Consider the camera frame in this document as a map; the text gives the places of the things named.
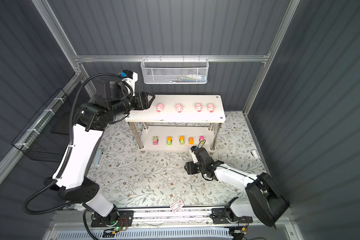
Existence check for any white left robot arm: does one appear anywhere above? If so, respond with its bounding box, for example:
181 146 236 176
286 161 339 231
22 70 155 221

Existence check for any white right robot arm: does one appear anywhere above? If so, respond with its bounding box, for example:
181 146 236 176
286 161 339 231
184 146 290 228

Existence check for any white wire basket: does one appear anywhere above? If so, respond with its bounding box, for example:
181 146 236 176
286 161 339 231
141 60 210 85

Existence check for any pink toy pig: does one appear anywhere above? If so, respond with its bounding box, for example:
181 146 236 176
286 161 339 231
175 104 183 113
207 104 215 113
156 103 164 113
195 103 203 112

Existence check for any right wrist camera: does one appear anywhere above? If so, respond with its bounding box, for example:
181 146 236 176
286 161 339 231
190 146 198 164

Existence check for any white two-tier shelf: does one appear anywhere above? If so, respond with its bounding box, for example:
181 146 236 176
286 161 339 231
126 95 226 152

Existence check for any orange green mixer toy truck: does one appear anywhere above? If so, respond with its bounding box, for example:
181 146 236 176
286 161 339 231
179 136 185 145

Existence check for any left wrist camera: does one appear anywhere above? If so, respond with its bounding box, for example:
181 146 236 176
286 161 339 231
119 70 139 96

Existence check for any orange toy bulldozer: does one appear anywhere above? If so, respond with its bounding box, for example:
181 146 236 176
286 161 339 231
189 137 195 145

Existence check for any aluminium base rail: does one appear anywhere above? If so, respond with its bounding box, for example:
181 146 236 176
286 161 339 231
53 205 289 229

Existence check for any black wire basket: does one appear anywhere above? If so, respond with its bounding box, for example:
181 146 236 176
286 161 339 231
11 86 79 163

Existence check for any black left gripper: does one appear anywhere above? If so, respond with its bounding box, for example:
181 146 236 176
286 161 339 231
110 90 154 119

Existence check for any red white card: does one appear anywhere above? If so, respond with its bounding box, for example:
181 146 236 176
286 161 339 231
170 200 185 213

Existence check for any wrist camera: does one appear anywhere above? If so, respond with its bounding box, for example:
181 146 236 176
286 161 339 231
119 70 139 96
190 146 198 164

